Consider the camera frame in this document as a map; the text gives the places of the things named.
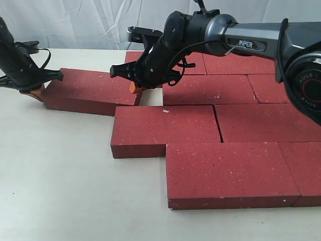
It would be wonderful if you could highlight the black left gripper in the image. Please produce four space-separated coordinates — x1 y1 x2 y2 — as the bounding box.
1 50 63 102

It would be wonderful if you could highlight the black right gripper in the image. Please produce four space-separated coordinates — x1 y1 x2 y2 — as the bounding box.
110 40 182 93

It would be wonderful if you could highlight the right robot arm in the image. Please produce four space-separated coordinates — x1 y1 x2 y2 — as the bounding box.
110 10 320 124

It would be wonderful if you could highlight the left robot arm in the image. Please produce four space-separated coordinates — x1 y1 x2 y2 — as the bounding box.
1 18 63 102

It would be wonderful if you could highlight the middle row red brick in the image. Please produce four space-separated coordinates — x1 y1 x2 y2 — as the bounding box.
215 103 320 143

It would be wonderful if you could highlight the white backdrop cloth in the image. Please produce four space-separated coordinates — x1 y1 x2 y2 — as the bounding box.
1 0 320 50

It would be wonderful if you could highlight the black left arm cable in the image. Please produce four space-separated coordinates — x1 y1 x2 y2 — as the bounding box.
15 42 51 70

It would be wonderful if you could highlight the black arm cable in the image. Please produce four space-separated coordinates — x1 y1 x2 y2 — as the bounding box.
167 40 211 86
15 42 51 70

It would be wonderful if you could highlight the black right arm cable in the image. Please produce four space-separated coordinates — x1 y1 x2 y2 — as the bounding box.
167 40 211 86

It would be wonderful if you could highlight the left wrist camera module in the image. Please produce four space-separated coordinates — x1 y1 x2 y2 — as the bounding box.
15 41 40 56

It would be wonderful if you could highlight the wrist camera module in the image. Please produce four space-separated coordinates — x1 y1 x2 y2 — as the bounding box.
127 26 163 50
15 41 40 56

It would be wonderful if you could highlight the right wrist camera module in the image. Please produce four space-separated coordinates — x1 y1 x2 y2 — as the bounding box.
127 26 163 50

